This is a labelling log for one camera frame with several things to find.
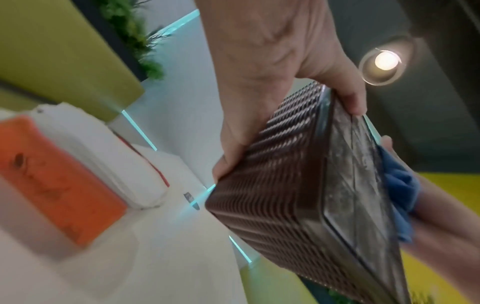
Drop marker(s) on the round ceiling lamp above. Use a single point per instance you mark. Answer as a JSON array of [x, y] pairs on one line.
[[386, 61]]

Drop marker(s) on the olive green panel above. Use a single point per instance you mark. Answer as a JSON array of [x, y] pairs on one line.
[[56, 47]]

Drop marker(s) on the blue cleaning cloth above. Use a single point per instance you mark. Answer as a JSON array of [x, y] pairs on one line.
[[401, 190]]

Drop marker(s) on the person's right hand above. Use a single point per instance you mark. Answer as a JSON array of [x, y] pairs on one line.
[[446, 225]]

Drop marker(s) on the green leafy plant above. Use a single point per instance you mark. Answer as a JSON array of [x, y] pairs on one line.
[[135, 32]]

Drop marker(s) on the orange box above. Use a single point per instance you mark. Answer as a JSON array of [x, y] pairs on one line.
[[56, 178]]

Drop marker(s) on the white folded cloth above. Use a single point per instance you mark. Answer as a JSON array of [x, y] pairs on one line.
[[112, 154]]

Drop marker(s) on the person's left hand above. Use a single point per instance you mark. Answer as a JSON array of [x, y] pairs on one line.
[[262, 59]]

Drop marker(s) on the teal light strip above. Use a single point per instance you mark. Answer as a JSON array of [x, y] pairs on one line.
[[202, 197], [243, 249], [140, 130], [183, 22]]

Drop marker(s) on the brown woven plastic basket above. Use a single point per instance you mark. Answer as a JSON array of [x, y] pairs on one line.
[[285, 184]]

